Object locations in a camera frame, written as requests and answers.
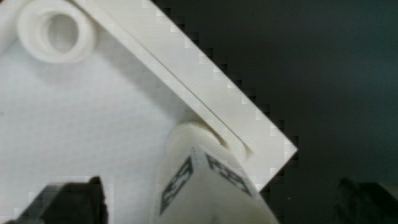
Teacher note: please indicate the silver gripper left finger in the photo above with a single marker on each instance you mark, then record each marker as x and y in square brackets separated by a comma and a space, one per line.
[68, 204]

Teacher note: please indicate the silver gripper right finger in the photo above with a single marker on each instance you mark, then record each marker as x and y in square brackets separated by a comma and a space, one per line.
[366, 203]

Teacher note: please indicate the white desk top tray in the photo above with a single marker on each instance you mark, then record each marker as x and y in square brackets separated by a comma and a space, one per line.
[105, 81]

